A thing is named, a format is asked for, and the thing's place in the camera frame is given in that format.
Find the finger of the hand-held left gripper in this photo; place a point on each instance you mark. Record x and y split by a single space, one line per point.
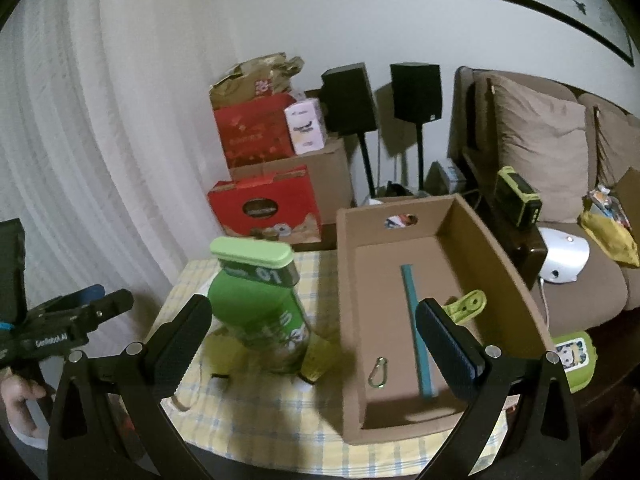
112 305
90 291

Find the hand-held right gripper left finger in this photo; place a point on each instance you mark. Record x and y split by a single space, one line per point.
182 350

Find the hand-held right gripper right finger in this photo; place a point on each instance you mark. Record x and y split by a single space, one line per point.
450 355

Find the long thin ruler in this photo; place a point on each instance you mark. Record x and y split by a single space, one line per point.
417 340

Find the yellow shuttlecock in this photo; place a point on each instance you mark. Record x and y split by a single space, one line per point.
222 355
320 355

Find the green plastic clip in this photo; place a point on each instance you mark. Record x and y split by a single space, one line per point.
467 305

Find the metal carabiner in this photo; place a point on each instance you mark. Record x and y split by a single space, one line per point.
371 380

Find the cardboard box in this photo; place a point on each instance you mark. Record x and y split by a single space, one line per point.
390 280

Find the person's left hand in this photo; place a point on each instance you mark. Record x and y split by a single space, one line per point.
17 400

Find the green snack can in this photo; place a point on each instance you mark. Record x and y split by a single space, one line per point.
250 305

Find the yellow plaid tablecloth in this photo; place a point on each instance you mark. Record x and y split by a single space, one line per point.
260 430

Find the green cartoon card case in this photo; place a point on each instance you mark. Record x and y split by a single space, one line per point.
575 360

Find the white curtain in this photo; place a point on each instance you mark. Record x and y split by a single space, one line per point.
100 160

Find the brown sofa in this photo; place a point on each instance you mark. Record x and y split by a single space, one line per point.
590 285

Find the red gift box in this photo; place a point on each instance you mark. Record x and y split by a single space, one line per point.
260 205

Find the green and black device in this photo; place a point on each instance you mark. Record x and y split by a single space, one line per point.
517 195

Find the white and blue carton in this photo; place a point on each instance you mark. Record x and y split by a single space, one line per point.
449 176

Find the yellow bag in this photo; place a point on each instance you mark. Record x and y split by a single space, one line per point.
610 240

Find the black speaker stand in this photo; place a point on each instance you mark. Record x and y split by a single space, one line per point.
420 160
366 165

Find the large brown carton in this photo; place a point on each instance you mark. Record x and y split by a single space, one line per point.
325 180

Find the colourful snack packet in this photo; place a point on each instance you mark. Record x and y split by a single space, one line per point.
602 200

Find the red floral gift bag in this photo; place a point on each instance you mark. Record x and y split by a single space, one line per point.
250 130

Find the large beige cushion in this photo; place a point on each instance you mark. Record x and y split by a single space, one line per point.
545 145

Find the gold paper bag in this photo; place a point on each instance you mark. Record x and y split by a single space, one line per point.
250 80

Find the black speaker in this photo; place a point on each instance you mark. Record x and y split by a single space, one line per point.
415 92
347 100

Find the small beige cushion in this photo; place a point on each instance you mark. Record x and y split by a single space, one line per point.
620 145

